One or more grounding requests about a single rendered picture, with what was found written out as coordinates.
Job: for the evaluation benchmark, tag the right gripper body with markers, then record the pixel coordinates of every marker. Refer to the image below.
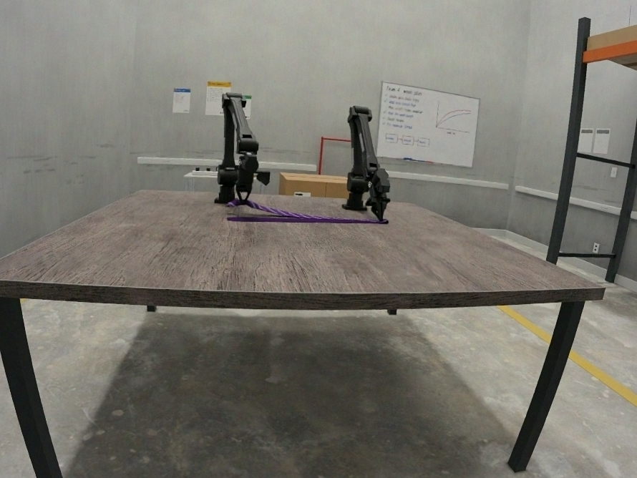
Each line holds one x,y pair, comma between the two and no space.
240,181

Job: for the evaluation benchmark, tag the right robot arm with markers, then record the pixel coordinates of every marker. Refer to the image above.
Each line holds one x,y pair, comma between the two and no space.
232,104

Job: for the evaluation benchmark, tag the purple striped necktie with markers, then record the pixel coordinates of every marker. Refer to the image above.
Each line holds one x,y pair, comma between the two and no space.
297,219

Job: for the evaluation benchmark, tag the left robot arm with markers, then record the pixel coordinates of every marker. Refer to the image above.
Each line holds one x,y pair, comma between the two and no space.
366,174

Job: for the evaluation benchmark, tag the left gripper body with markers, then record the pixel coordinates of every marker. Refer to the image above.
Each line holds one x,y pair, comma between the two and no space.
372,200

